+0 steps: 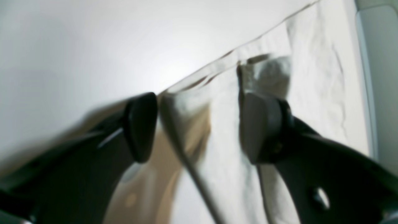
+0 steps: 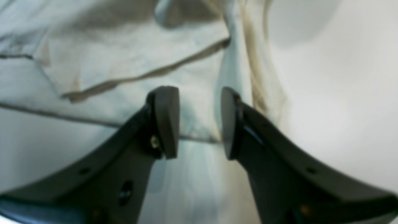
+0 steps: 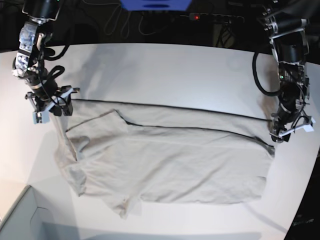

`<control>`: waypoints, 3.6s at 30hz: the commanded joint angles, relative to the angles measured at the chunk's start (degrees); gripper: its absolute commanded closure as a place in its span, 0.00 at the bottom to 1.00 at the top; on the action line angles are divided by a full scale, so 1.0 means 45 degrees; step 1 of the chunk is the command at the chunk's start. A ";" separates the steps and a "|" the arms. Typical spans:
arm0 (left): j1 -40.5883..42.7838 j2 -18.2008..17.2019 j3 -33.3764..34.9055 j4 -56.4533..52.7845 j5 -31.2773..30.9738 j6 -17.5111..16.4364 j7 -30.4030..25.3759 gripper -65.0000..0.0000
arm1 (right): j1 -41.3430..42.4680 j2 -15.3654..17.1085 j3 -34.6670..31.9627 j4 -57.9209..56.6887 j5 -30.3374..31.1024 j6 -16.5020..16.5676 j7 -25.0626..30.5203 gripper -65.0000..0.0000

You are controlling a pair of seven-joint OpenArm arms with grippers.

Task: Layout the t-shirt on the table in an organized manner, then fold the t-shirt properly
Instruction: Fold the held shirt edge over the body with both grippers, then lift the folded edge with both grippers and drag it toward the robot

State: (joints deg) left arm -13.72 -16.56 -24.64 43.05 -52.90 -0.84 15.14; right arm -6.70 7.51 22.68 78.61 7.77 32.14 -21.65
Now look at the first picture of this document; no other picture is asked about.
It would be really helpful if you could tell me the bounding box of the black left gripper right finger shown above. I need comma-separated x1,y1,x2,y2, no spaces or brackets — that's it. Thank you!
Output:
242,92,398,224

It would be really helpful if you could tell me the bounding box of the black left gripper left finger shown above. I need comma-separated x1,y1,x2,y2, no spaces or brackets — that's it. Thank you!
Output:
1,92,158,224

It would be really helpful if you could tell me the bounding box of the beige t-shirt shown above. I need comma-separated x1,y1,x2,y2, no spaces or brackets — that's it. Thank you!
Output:
103,0,372,224

